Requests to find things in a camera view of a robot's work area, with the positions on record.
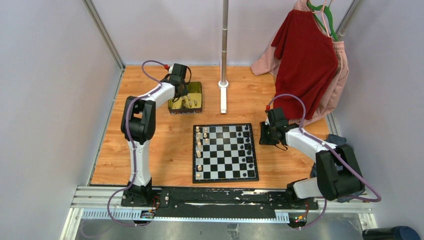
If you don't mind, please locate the green clothes hanger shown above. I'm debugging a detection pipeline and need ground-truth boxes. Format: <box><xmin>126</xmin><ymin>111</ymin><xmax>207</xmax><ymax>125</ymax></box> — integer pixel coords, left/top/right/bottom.
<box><xmin>306</xmin><ymin>0</ymin><xmax>339</xmax><ymax>42</ymax></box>

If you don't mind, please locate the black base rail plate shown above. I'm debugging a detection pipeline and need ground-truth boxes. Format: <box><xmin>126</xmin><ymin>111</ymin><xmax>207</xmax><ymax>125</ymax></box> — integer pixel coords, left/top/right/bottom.
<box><xmin>121</xmin><ymin>186</ymin><xmax>318</xmax><ymax>220</ymax></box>

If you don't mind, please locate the dark blue bottle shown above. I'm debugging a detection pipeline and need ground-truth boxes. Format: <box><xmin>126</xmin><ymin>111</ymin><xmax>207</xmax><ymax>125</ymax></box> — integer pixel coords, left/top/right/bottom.
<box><xmin>362</xmin><ymin>226</ymin><xmax>421</xmax><ymax>240</ymax></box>

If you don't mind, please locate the silver vertical pole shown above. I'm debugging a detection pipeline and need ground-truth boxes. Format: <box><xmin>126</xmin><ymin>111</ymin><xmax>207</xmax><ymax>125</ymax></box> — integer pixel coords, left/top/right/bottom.
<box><xmin>219</xmin><ymin>0</ymin><xmax>229</xmax><ymax>87</ymax></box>

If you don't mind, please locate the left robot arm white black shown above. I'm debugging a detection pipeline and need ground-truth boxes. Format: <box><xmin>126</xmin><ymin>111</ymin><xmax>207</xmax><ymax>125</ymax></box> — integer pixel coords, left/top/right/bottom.
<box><xmin>121</xmin><ymin>63</ymin><xmax>191</xmax><ymax>207</ymax></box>

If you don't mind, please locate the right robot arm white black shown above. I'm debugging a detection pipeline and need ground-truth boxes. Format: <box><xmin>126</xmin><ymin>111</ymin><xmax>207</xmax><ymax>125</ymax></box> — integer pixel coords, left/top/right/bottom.
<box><xmin>259</xmin><ymin>108</ymin><xmax>365</xmax><ymax>209</ymax></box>

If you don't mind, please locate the grey blue cloth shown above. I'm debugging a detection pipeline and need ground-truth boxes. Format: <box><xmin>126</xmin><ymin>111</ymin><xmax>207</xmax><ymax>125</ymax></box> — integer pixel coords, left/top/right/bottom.
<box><xmin>309</xmin><ymin>134</ymin><xmax>347</xmax><ymax>178</ymax></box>

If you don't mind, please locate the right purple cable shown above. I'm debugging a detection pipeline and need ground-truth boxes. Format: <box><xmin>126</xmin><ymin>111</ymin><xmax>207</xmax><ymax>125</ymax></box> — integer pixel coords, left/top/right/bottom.
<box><xmin>265</xmin><ymin>94</ymin><xmax>382</xmax><ymax>203</ymax></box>

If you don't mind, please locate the red shirt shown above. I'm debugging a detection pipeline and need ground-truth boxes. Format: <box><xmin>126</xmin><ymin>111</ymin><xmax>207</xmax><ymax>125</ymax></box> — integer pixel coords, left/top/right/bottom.
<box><xmin>271</xmin><ymin>9</ymin><xmax>339</xmax><ymax>120</ymax></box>

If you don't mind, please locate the black white chessboard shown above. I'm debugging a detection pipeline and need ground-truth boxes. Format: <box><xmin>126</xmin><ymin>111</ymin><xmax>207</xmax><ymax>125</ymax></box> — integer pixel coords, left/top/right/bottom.
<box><xmin>192</xmin><ymin>123</ymin><xmax>259</xmax><ymax>184</ymax></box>

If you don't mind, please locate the gold metal tin box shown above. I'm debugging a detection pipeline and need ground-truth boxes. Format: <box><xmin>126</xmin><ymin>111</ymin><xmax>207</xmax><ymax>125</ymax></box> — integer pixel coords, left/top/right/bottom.
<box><xmin>168</xmin><ymin>81</ymin><xmax>204</xmax><ymax>115</ymax></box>

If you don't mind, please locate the white pole base bracket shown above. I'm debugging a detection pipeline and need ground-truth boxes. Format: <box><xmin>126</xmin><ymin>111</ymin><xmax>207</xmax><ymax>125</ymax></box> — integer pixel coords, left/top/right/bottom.
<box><xmin>218</xmin><ymin>80</ymin><xmax>229</xmax><ymax>114</ymax></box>

